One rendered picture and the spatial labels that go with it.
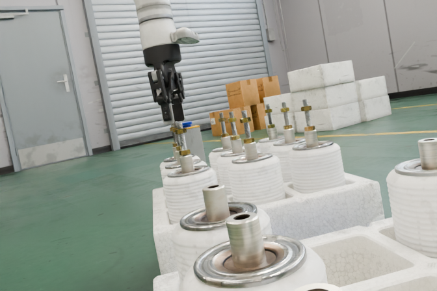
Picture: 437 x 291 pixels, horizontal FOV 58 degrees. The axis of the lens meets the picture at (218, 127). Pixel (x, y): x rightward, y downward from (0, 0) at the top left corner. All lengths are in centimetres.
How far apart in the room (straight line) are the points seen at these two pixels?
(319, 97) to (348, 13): 366
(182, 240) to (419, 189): 24
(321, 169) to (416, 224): 29
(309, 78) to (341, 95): 30
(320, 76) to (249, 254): 304
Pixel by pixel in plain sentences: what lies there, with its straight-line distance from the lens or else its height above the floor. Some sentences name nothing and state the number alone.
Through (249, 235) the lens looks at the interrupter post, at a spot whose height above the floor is 27.
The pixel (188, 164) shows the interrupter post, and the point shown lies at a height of 27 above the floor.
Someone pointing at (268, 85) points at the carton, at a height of 50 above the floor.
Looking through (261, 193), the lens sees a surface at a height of 20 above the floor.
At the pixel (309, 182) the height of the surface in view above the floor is 20.
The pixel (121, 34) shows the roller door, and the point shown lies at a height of 167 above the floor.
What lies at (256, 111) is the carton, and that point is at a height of 22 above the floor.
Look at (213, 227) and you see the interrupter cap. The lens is 35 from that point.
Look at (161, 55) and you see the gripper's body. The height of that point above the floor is 47.
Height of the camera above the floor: 36
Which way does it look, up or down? 3 degrees down
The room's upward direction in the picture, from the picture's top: 10 degrees counter-clockwise
